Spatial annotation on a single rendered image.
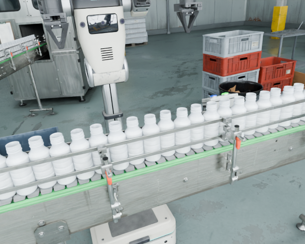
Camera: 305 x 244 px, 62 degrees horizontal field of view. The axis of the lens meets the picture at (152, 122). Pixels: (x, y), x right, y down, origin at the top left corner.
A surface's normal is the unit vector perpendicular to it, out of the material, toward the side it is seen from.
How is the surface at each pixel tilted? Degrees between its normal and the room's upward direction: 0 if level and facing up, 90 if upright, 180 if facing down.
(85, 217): 90
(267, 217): 0
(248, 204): 0
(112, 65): 90
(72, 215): 90
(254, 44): 90
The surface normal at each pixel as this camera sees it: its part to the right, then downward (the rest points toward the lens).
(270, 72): 0.40, 0.36
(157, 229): 0.13, -0.58
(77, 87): 0.04, 0.40
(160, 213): -0.06, -0.90
